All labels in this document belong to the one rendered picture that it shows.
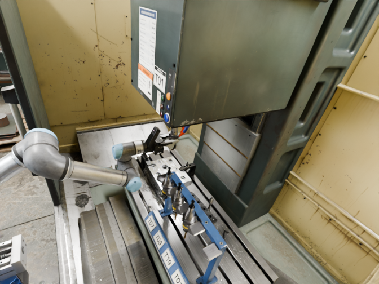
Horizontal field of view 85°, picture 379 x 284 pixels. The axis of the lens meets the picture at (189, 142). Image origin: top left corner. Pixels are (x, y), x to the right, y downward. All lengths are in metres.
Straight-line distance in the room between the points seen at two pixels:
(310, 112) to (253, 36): 0.79
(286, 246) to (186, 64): 1.59
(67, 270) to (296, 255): 1.50
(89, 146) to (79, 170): 1.17
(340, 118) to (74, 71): 1.89
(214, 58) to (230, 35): 0.08
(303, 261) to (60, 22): 2.42
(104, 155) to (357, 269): 2.03
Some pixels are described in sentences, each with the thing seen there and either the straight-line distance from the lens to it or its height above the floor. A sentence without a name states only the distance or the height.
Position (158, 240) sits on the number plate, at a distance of 1.23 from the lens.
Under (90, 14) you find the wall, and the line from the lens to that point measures 1.90.
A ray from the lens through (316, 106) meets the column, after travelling 1.47.
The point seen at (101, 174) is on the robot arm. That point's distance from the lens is 0.98.
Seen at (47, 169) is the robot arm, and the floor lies 1.42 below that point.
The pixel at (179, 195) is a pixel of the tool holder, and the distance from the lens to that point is 0.98.
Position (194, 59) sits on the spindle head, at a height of 1.86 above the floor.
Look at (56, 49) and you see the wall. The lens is 1.92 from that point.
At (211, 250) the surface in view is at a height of 1.22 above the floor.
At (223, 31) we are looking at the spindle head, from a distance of 0.71.
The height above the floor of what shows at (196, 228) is 1.22.
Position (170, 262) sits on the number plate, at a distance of 1.17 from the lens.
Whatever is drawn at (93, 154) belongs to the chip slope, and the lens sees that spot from 2.07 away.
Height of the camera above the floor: 1.99
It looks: 33 degrees down
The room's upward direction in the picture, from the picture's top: 10 degrees clockwise
